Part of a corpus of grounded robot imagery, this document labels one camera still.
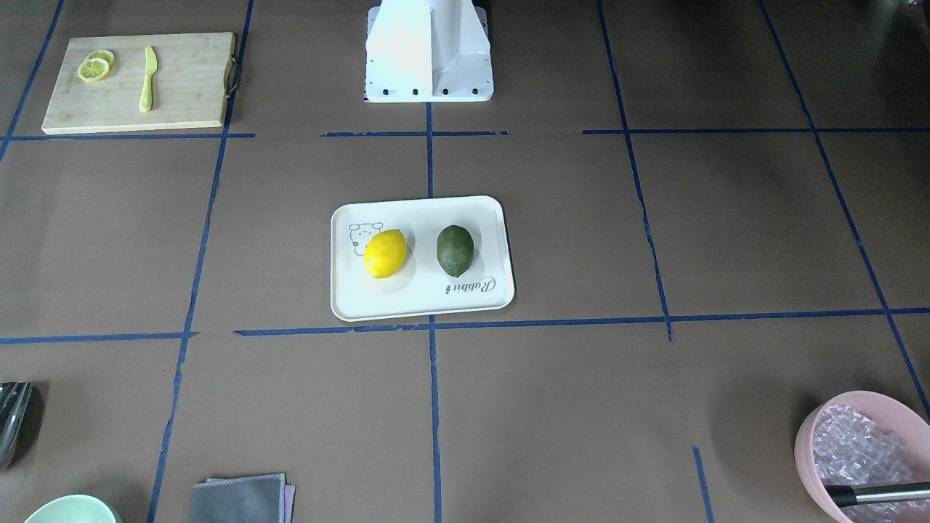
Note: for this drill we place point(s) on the green lemon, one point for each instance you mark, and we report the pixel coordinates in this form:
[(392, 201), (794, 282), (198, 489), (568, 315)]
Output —
[(455, 250)]

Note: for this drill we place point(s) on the yellow lemon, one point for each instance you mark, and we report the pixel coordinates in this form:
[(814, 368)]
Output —
[(386, 254)]

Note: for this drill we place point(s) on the cream rabbit tray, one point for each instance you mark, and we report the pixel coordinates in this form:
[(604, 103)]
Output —
[(421, 287)]

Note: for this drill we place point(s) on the grey folded cloth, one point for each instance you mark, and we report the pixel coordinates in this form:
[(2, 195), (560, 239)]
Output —
[(263, 498)]

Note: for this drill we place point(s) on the wooden cutting board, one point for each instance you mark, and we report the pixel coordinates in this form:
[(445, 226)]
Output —
[(158, 82)]

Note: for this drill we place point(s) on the lemon slices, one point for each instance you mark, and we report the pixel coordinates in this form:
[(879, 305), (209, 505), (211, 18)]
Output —
[(96, 66)]

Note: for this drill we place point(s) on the clear ice cubes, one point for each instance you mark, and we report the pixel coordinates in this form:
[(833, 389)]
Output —
[(864, 454)]

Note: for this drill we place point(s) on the pink bowl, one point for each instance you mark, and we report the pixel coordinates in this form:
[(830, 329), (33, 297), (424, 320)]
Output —
[(814, 465)]

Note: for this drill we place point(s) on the mint green bowl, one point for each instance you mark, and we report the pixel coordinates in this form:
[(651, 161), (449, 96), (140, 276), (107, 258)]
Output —
[(75, 508)]

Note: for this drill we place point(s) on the steel scoop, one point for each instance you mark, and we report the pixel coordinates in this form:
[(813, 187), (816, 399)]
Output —
[(15, 399)]

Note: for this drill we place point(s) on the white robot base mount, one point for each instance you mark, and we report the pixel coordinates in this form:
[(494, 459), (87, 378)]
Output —
[(428, 51)]

